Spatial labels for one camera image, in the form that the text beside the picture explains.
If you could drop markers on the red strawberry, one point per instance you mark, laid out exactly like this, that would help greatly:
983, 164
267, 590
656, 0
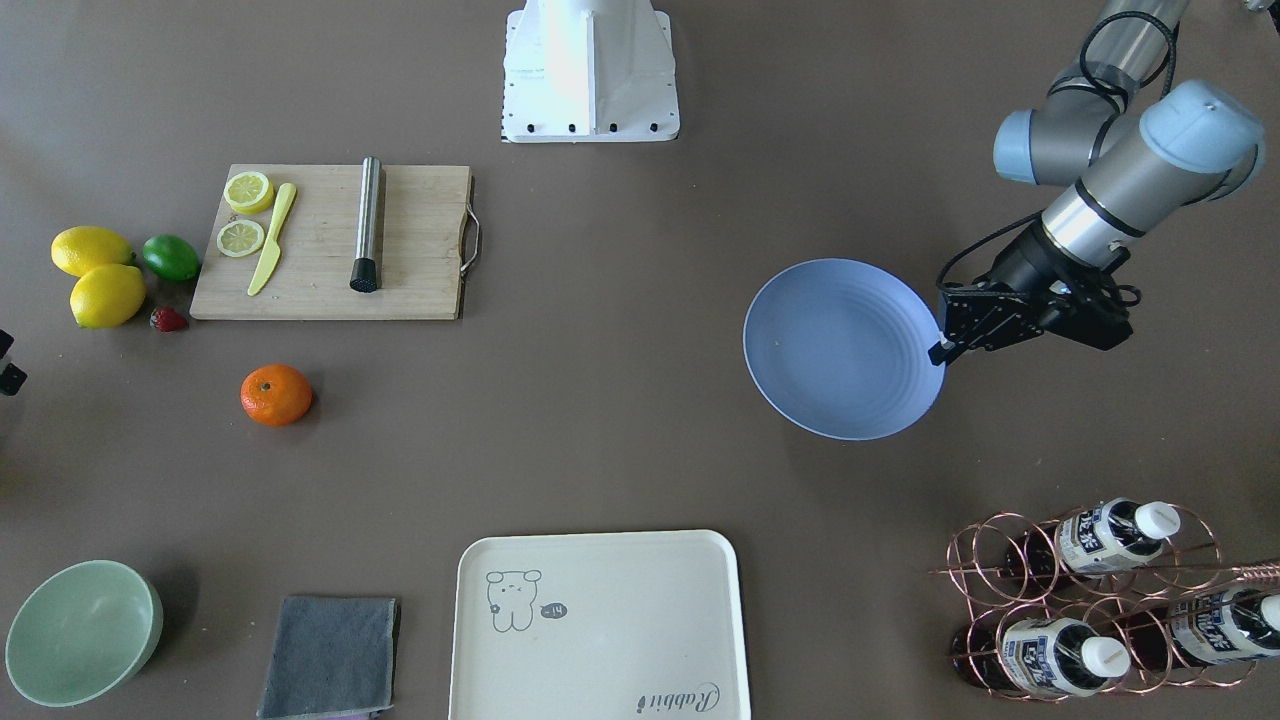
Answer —
165, 319

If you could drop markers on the wooden cutting board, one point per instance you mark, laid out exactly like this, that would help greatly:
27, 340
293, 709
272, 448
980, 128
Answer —
424, 246

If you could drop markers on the copper wire bottle rack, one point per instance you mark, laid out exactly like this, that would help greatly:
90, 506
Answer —
1193, 563

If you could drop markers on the grey folded cloth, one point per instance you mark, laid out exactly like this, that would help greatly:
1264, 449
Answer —
331, 658

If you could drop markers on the green lime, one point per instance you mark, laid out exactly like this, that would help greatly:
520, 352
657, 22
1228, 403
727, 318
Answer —
171, 258

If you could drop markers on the tea bottle front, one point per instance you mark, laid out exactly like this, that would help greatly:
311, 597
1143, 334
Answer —
1040, 659

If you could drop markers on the tea bottle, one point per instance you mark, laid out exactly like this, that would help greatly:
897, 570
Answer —
1219, 628
1040, 659
1113, 536

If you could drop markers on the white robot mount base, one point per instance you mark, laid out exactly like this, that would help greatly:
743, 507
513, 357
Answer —
589, 72

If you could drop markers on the lemon half lower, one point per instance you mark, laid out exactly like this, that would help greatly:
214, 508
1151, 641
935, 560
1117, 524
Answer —
240, 238

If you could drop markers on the steel muddler black tip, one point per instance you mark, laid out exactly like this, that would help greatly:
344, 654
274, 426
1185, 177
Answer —
365, 276

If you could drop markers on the yellow lemon outer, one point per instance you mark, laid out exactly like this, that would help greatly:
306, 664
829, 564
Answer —
78, 250

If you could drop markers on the tea bottle back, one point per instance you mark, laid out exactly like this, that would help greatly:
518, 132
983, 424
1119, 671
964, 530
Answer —
1113, 536
1219, 628

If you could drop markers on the cream rabbit tray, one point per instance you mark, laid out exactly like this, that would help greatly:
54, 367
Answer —
627, 625

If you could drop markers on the mint green bowl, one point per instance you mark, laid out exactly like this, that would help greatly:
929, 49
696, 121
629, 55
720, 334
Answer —
82, 633

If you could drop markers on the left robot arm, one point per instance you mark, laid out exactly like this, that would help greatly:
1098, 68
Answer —
1129, 146

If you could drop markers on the lemon half upper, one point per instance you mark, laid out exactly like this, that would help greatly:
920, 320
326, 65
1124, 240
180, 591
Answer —
248, 192

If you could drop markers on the yellow lemon near strawberry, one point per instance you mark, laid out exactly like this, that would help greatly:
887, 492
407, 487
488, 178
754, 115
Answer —
107, 296

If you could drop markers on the yellow plastic knife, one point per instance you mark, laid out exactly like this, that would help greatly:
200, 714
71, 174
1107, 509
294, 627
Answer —
271, 252

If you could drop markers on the lemon half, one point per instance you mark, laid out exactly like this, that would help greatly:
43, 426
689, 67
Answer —
248, 192
240, 238

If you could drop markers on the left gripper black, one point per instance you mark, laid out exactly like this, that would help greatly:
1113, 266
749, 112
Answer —
1021, 261

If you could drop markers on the orange mandarin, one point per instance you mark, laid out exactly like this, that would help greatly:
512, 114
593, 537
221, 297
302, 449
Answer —
276, 395

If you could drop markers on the blue plate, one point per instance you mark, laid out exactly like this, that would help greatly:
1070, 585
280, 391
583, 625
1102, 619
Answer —
840, 348

